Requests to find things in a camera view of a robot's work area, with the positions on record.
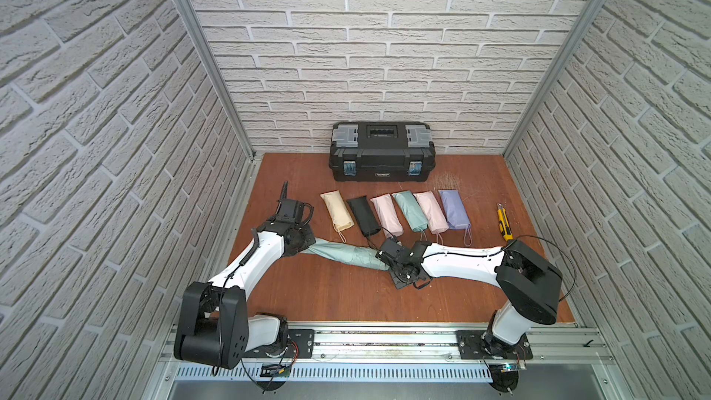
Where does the cream sleeved umbrella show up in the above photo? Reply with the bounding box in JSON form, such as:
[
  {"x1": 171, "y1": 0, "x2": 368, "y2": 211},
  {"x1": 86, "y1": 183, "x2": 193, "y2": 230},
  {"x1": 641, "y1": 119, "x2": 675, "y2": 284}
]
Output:
[{"x1": 320, "y1": 190, "x2": 355, "y2": 243}]

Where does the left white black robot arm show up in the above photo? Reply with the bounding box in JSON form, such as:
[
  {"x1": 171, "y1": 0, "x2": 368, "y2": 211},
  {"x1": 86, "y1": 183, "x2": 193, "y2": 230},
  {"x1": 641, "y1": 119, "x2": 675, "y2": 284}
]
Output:
[{"x1": 173, "y1": 220, "x2": 315, "y2": 370}]

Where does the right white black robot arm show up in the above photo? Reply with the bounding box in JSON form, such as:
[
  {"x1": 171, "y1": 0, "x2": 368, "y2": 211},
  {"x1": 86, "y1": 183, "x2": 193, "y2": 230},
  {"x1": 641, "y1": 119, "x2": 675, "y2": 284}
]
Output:
[{"x1": 375, "y1": 238, "x2": 562, "y2": 359}]

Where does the light pink sleeved umbrella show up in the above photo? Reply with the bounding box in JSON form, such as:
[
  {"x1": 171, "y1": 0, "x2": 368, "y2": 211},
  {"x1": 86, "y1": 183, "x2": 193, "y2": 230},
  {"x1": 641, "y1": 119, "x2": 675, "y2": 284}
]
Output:
[{"x1": 414, "y1": 191, "x2": 449, "y2": 244}]

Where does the black sleeved umbrella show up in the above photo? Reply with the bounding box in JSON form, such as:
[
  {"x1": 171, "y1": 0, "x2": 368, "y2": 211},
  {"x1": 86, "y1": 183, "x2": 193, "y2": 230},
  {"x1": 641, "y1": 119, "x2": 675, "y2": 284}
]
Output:
[{"x1": 347, "y1": 196, "x2": 381, "y2": 249}]

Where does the mint green sleeved umbrella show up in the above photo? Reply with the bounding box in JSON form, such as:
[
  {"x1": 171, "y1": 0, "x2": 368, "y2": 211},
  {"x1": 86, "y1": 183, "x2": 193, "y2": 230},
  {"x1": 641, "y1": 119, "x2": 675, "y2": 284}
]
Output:
[{"x1": 393, "y1": 191, "x2": 428, "y2": 240}]

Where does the lavender sleeved umbrella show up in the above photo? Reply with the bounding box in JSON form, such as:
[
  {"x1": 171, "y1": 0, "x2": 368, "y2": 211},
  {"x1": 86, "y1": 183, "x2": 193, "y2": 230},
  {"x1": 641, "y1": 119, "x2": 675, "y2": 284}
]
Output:
[{"x1": 439, "y1": 189, "x2": 472, "y2": 247}]

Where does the yellow utility knife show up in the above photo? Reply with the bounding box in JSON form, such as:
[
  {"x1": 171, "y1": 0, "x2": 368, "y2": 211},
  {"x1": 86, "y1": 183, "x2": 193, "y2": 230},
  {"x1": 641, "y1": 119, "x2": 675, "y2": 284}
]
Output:
[{"x1": 497, "y1": 204, "x2": 514, "y2": 243}]

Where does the black plastic toolbox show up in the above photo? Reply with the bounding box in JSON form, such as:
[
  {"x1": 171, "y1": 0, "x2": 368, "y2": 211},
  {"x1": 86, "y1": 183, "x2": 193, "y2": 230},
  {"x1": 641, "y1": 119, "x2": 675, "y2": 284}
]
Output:
[{"x1": 329, "y1": 121, "x2": 436, "y2": 183}]

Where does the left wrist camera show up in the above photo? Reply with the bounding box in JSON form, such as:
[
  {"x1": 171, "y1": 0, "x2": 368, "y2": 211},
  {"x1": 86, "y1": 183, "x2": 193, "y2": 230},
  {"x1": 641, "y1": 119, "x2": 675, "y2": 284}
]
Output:
[{"x1": 275, "y1": 181, "x2": 314, "y2": 229}]

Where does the aluminium mounting rail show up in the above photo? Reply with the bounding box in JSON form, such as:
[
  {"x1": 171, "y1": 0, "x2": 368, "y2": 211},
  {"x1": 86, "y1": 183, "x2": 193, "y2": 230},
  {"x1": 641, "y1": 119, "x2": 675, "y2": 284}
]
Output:
[{"x1": 151, "y1": 321, "x2": 621, "y2": 393}]

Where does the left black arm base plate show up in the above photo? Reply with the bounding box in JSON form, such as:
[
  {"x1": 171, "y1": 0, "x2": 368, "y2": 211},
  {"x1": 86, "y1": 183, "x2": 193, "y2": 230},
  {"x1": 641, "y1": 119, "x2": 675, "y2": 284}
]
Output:
[{"x1": 243, "y1": 329, "x2": 315, "y2": 361}]

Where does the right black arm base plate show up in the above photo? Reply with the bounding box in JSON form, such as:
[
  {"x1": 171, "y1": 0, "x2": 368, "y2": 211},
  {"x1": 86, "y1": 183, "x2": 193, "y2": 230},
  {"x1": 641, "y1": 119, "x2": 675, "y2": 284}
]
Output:
[{"x1": 455, "y1": 330, "x2": 533, "y2": 360}]

